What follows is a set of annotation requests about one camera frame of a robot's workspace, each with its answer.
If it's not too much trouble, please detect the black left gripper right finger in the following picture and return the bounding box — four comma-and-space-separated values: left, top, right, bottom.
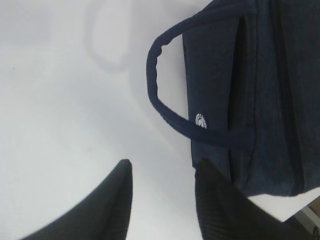
195, 159, 315, 240

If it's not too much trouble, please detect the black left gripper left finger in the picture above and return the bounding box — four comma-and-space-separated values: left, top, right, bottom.
26, 159, 132, 240

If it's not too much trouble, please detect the navy blue insulated lunch bag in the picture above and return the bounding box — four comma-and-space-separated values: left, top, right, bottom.
146, 0, 320, 196

